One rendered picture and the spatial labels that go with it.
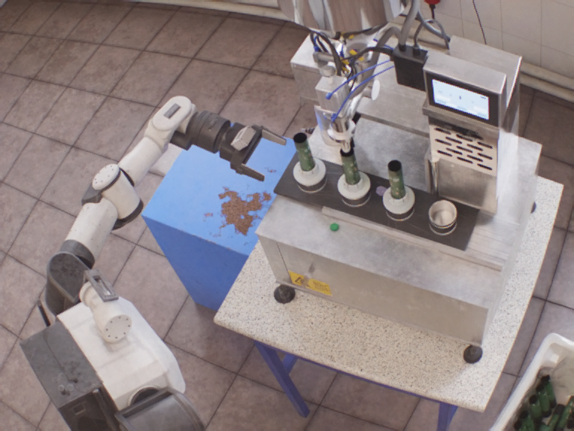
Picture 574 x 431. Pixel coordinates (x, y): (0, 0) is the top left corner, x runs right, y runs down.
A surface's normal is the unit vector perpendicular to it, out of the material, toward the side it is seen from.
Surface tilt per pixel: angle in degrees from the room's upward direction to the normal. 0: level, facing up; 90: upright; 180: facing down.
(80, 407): 86
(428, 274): 0
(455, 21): 90
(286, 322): 0
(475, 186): 90
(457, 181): 90
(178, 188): 0
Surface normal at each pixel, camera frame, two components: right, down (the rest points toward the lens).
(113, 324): 0.61, 0.54
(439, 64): -0.19, -0.55
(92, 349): -0.02, -0.72
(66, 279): 0.34, -0.57
